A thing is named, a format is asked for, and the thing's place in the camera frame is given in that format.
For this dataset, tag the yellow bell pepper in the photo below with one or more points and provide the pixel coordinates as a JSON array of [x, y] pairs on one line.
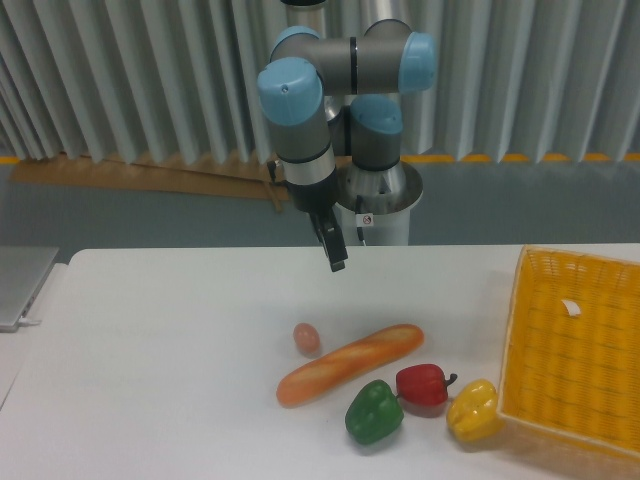
[[472, 416]]

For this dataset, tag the brown cardboard sheet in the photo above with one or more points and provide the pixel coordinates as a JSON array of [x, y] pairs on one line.
[[233, 178]]

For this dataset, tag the grey pleated curtain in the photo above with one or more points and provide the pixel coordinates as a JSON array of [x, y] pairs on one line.
[[134, 79]]

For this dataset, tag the white label in basket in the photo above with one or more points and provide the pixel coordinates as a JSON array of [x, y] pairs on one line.
[[573, 309]]

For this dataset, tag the green bell pepper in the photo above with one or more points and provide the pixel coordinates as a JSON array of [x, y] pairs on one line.
[[374, 414]]

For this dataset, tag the orange baguette bread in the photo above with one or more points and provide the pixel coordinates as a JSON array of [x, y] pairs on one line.
[[318, 377]]

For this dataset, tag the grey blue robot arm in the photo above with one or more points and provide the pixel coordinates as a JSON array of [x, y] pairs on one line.
[[337, 131]]

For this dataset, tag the yellow floor tape line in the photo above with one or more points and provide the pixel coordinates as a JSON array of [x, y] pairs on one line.
[[472, 158]]

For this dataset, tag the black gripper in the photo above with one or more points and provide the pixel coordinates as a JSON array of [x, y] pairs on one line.
[[318, 200]]

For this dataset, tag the yellow woven basket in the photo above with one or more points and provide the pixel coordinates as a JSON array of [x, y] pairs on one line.
[[574, 379]]

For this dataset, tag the brown egg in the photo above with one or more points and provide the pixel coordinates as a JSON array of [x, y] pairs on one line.
[[306, 338]]

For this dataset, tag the red bell pepper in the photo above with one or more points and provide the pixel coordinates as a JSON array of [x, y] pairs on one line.
[[424, 385]]

